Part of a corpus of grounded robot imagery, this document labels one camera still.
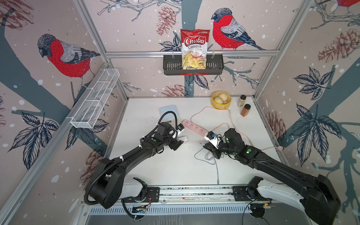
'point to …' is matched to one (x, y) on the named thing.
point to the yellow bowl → (225, 105)
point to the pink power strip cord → (280, 147)
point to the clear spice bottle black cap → (242, 101)
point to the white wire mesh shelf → (92, 102)
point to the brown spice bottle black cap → (247, 106)
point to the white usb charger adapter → (183, 138)
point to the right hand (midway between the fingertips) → (205, 144)
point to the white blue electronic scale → (169, 117)
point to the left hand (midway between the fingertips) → (180, 133)
